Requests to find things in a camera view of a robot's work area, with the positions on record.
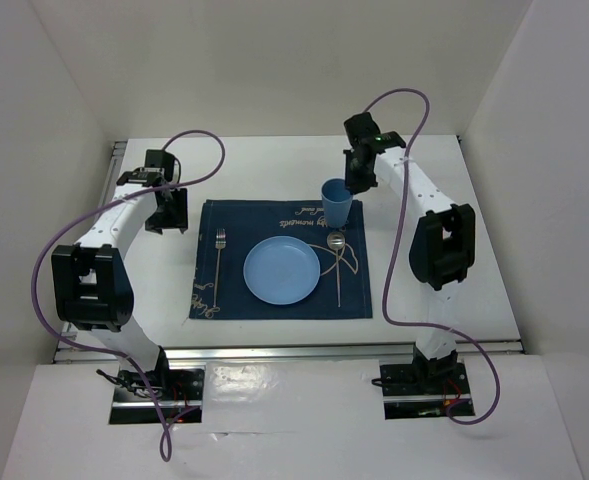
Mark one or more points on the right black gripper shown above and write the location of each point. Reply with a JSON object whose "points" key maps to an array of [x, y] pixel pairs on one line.
{"points": [[356, 185]]}

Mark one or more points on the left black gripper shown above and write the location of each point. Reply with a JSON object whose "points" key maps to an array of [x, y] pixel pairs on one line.
{"points": [[178, 220]]}

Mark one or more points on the light blue cup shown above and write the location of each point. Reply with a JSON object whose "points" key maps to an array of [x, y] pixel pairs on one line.
{"points": [[336, 201]]}

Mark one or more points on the silver fork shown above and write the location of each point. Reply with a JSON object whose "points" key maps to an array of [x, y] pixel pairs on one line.
{"points": [[220, 245]]}

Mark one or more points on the dark blue fish placemat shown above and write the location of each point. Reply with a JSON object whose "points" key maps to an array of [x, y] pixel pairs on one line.
{"points": [[248, 222]]}

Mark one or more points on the silver spoon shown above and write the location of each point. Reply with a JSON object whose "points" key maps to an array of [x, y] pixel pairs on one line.
{"points": [[336, 243]]}

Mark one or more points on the light blue plate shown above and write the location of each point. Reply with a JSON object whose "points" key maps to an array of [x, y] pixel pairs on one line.
{"points": [[281, 270]]}

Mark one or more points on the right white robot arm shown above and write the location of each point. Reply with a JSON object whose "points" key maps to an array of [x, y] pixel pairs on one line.
{"points": [[441, 234]]}

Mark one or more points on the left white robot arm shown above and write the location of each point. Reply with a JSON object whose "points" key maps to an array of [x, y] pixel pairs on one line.
{"points": [[91, 285]]}

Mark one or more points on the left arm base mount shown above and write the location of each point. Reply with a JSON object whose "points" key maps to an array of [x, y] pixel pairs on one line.
{"points": [[180, 401]]}

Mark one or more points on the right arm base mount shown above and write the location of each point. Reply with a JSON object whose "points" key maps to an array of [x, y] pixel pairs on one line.
{"points": [[404, 397]]}

